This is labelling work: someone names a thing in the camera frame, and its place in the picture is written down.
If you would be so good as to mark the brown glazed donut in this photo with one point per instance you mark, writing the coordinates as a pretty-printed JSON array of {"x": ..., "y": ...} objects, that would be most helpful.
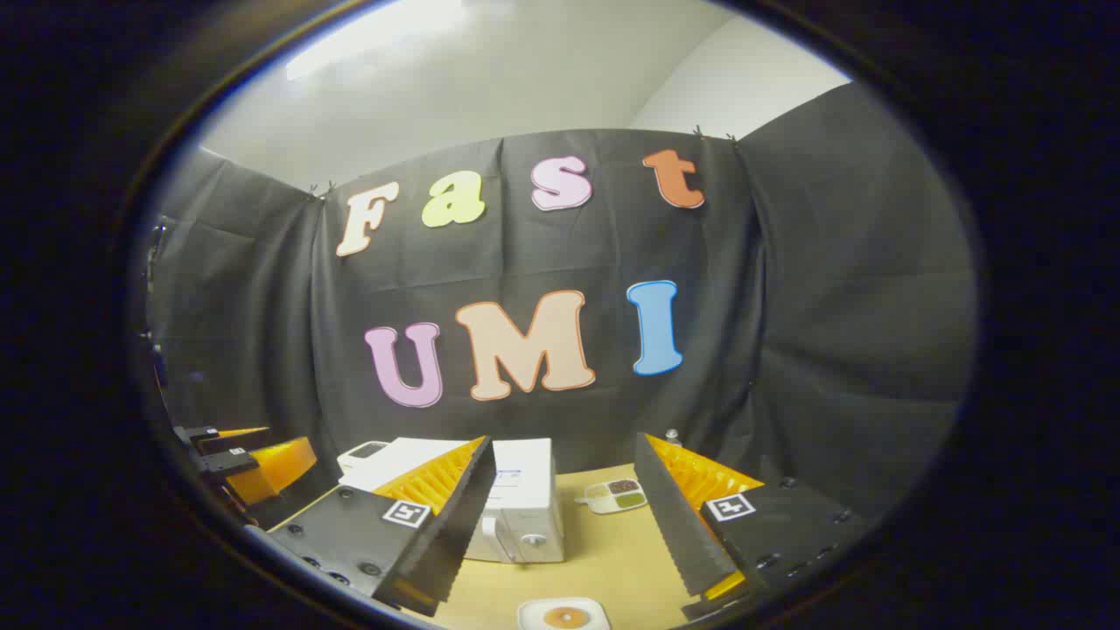
[{"x": 567, "y": 618}]

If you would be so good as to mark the white toaster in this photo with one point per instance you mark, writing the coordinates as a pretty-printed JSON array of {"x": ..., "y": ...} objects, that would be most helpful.
[{"x": 354, "y": 457}]

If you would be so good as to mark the divided tray of grains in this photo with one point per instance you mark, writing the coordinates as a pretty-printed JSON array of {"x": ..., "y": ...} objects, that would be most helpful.
[{"x": 617, "y": 497}]

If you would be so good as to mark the clear plastic bottle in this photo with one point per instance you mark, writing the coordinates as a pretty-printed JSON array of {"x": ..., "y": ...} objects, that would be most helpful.
[{"x": 673, "y": 437}]

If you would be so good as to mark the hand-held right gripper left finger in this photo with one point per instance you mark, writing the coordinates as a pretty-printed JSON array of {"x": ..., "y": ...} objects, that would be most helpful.
[{"x": 464, "y": 516}]

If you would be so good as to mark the white microwave oven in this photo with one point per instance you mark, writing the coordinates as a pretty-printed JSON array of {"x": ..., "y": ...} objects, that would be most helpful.
[{"x": 525, "y": 490}]

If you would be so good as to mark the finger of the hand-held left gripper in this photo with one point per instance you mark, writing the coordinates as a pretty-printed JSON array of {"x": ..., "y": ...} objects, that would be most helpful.
[
  {"x": 229, "y": 461},
  {"x": 206, "y": 435}
]

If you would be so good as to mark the white square plate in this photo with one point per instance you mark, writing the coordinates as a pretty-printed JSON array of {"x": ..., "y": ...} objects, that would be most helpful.
[{"x": 535, "y": 612}]

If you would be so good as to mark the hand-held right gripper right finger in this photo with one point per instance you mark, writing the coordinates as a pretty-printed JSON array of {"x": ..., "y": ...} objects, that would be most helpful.
[{"x": 674, "y": 525}]

